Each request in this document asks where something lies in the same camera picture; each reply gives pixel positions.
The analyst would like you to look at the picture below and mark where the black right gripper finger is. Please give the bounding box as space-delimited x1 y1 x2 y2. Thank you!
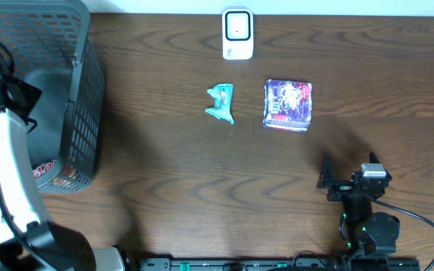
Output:
316 155 334 189
369 152 392 181

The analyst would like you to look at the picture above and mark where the red orange snack bar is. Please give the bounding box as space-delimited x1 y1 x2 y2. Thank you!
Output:
32 159 57 179

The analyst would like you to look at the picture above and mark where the teal snack wrapper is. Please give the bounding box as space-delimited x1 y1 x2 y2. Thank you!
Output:
205 84 234 124

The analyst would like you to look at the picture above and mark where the grey plastic basket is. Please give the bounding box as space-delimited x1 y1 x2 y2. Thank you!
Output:
0 0 105 193

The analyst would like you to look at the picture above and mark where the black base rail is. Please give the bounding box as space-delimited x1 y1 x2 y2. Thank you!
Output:
139 257 420 271

